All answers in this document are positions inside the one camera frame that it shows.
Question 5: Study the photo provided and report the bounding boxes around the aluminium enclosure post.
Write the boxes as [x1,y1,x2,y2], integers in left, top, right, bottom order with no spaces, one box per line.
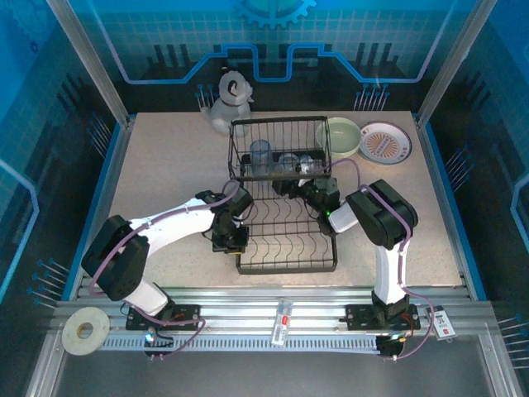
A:
[415,0,499,125]
[44,0,130,127]

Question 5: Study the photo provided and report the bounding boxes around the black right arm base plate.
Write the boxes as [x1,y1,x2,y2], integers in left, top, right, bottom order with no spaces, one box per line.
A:
[345,304,422,332]

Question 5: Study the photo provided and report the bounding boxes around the clear label tag red mark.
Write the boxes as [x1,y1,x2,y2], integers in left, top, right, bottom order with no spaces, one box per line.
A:
[270,298,295,347]

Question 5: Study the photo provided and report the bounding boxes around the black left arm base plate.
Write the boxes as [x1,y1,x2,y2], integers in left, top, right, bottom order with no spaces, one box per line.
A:
[126,304,203,332]

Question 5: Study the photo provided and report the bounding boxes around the white tape roll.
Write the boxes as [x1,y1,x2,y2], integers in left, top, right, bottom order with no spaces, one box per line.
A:
[61,306,112,356]

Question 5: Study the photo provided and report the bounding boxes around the white number card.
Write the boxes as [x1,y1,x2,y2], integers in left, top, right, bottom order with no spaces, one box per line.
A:
[427,306,458,342]

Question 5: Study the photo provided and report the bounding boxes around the pale green bowl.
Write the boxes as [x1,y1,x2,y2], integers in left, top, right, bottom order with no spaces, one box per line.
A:
[315,117,364,160]

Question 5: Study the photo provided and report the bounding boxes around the grey plush dog toy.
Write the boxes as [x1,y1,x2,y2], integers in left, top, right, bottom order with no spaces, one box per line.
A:
[201,70,255,136]

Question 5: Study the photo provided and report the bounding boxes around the black controller board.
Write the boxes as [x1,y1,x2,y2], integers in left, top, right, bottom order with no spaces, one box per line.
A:
[376,333,408,361]
[142,326,174,361]

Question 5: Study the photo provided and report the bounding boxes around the white plate orange sunburst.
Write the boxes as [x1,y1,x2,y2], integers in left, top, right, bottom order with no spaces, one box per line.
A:
[358,121,413,163]

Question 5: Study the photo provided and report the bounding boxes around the grey slotted cable duct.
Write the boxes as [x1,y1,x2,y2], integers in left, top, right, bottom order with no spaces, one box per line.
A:
[101,335,381,353]

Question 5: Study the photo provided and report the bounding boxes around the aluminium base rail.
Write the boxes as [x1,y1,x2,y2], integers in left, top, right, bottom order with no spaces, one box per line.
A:
[53,287,497,353]

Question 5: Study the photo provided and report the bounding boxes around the tall clear plastic cup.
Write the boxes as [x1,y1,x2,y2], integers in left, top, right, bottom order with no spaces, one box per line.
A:
[249,139,275,178]

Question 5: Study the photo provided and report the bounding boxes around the black wire dish rack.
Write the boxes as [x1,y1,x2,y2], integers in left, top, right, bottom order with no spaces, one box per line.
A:
[228,115,339,276]

